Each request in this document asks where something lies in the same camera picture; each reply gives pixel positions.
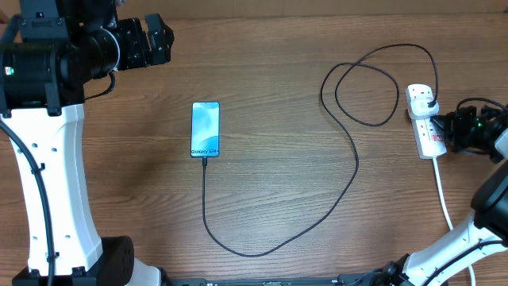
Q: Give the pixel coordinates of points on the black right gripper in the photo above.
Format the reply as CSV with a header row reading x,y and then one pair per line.
x,y
447,122

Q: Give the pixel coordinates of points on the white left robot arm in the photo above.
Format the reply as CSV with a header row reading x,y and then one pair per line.
x,y
49,51

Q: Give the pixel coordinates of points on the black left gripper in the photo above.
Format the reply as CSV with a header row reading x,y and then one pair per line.
x,y
141,56

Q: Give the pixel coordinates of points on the white charger plug adapter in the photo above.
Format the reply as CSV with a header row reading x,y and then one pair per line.
x,y
420,109

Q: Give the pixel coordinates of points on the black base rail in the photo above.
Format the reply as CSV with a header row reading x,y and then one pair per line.
x,y
367,278

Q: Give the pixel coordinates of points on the white power strip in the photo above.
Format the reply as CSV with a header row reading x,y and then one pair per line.
x,y
429,143

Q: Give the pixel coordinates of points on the Galaxy S24+ smartphone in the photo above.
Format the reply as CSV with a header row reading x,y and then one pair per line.
x,y
205,129

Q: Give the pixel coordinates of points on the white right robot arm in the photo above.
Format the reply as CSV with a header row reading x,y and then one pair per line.
x,y
484,231

